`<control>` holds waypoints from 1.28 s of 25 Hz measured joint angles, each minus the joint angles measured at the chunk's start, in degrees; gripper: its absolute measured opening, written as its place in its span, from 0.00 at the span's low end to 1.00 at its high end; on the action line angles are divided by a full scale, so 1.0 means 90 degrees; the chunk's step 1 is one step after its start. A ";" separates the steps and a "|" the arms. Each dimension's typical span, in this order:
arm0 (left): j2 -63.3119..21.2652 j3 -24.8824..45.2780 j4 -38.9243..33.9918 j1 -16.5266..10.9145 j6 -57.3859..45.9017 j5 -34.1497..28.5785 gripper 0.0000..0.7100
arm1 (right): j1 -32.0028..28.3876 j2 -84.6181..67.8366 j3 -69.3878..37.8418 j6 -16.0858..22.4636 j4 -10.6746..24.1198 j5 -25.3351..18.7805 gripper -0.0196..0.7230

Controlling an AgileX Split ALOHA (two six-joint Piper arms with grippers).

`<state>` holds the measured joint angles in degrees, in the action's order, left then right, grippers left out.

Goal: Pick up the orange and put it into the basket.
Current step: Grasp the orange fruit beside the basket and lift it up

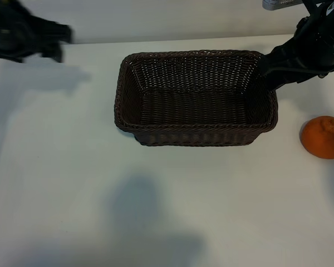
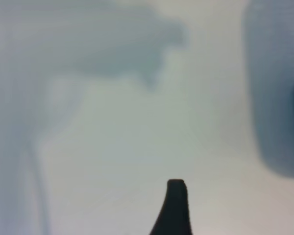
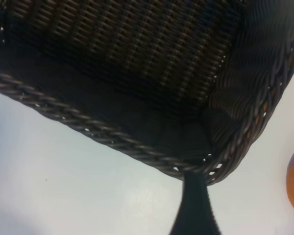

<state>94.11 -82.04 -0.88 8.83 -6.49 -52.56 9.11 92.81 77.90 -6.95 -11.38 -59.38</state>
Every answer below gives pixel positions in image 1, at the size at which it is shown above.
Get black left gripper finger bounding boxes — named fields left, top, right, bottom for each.
left=43, top=21, right=75, bottom=42
left=41, top=46, right=63, bottom=62

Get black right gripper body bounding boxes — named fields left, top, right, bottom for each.
left=289, top=0, right=334, bottom=84

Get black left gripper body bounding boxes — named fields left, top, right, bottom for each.
left=0, top=0, right=45, bottom=63

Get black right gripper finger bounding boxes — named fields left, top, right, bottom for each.
left=260, top=41, right=301, bottom=76
left=263, top=71, right=301, bottom=91

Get orange fruit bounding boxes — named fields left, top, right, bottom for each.
left=300, top=115, right=334, bottom=160

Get dark brown wicker basket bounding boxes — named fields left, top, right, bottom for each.
left=113, top=49, right=279, bottom=147

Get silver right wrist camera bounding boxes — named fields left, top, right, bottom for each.
left=262, top=0, right=304, bottom=11

